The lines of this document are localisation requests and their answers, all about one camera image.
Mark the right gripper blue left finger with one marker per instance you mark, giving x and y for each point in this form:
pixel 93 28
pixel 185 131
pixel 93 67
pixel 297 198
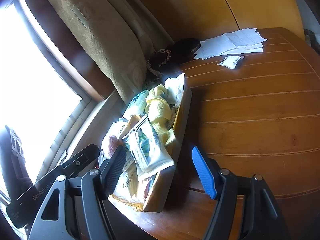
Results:
pixel 111 170

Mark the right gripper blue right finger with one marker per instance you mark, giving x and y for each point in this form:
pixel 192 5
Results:
pixel 205 171

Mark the small photo print sachet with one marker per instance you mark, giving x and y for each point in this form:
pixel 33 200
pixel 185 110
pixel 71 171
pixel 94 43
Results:
pixel 147 150

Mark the teal bear tissue pack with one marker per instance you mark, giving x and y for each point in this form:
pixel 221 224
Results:
pixel 137 105

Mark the yellow towel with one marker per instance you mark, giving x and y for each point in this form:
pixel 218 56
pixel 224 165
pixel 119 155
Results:
pixel 159 112

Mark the white printed plastic bag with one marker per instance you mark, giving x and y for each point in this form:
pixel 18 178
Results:
pixel 175 88

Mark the yellow foil packet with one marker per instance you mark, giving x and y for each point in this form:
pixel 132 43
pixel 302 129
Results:
pixel 128 187

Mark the white box with yellow tape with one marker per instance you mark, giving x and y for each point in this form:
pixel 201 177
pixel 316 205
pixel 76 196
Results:
pixel 161 181

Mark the small white wipe packet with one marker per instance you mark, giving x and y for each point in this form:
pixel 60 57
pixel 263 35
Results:
pixel 231 61

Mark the dark fringed cloth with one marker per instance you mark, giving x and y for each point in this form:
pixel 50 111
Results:
pixel 165 61

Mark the stack of white papers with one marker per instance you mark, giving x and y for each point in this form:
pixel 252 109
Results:
pixel 242 41

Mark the tan patterned curtain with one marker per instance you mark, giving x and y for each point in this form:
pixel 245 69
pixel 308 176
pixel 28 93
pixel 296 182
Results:
pixel 119 35

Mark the yellow wooden cabinet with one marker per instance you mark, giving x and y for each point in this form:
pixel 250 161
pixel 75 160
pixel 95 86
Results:
pixel 204 19

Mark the window frame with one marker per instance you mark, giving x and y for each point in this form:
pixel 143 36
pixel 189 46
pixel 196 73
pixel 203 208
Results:
pixel 47 114

